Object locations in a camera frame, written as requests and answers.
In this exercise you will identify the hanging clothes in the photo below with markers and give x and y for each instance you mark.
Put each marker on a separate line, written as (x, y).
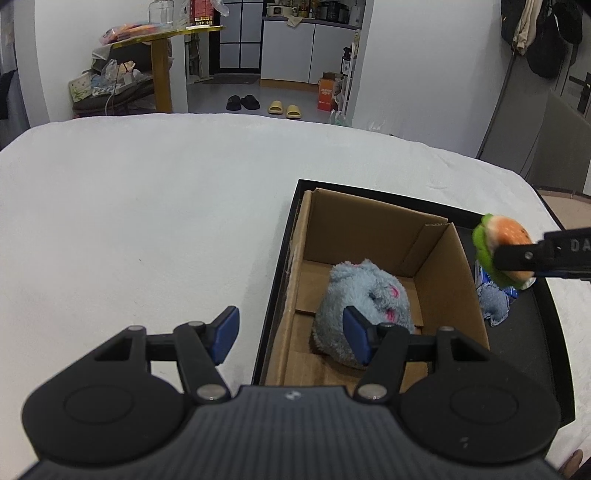
(545, 41)

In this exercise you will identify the white kitchen cabinet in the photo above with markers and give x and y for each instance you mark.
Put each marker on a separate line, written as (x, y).
(286, 50)

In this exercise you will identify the white narrow rack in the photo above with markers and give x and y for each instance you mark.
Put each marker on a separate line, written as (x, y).
(351, 92)

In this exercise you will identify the white rice cooker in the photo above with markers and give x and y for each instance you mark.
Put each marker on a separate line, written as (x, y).
(279, 10)

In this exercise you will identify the grey-blue fluffy plush toy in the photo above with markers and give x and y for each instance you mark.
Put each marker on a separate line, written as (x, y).
(351, 300)

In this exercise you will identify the glass jar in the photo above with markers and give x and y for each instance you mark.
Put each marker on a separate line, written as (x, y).
(161, 11)

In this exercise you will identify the small blue plush toy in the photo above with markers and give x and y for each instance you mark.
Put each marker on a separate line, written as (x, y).
(495, 304)

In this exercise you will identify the black slipper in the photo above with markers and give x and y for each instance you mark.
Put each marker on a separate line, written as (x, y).
(250, 101)
(233, 103)

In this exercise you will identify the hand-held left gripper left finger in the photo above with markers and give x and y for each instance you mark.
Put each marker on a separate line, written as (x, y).
(226, 334)

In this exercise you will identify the yellow wooden table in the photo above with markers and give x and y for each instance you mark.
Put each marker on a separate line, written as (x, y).
(161, 69)

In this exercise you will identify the dark cooking pot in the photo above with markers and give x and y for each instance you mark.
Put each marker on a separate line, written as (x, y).
(334, 11)

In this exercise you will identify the orange cardboard box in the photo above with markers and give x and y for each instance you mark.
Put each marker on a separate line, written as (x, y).
(328, 94)

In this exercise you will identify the orange snack packet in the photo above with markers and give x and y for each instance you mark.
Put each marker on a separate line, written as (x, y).
(129, 31)

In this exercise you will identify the black shallow tray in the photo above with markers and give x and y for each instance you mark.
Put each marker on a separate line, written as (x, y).
(545, 350)

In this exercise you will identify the red carton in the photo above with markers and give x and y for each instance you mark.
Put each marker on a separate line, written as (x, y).
(202, 11)

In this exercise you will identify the dark spray bottle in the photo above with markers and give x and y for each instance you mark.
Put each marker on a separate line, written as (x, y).
(346, 62)

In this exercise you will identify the grey folded panel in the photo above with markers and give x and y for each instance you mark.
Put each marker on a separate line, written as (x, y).
(563, 143)

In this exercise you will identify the brown cardboard box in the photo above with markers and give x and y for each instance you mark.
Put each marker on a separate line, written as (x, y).
(369, 230)

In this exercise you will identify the white plastic bag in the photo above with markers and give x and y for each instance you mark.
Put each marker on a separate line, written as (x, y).
(338, 119)

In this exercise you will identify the grey door mat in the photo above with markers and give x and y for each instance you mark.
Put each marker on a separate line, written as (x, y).
(231, 80)

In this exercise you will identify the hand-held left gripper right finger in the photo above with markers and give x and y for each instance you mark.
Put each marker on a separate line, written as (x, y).
(355, 337)

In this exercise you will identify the burger plush toy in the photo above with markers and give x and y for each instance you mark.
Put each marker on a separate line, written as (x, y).
(503, 233)

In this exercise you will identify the blue and white packet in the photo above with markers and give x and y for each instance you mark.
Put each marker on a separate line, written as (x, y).
(482, 277)

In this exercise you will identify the dark hanging garment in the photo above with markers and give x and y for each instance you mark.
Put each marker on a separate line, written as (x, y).
(9, 97)

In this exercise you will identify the pile of bags and cushions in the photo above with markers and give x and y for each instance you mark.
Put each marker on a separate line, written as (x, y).
(111, 87)

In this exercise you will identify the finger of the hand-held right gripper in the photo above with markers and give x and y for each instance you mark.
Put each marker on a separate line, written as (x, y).
(531, 256)

